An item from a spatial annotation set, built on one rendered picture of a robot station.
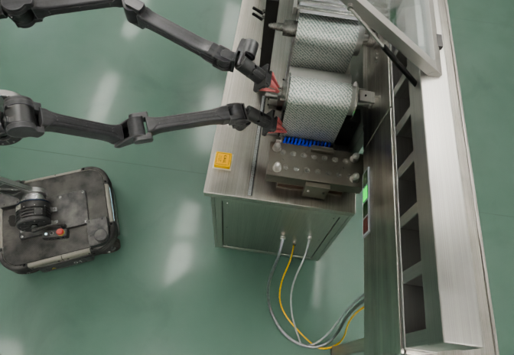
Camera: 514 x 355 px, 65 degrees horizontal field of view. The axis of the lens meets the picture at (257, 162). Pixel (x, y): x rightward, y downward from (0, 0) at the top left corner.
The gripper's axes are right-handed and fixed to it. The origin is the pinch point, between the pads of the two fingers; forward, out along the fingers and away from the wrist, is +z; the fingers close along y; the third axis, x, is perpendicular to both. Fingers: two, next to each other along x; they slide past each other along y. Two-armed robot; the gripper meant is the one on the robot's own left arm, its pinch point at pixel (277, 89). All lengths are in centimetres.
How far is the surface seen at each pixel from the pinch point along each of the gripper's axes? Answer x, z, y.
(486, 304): 53, 34, 74
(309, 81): 11.0, 5.8, -2.3
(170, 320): -121, 50, 77
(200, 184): -122, 52, -11
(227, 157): -36.8, 8.9, 14.5
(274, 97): -6.9, 5.5, -2.7
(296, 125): -4.3, 16.9, 5.5
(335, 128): 7.1, 27.8, 5.5
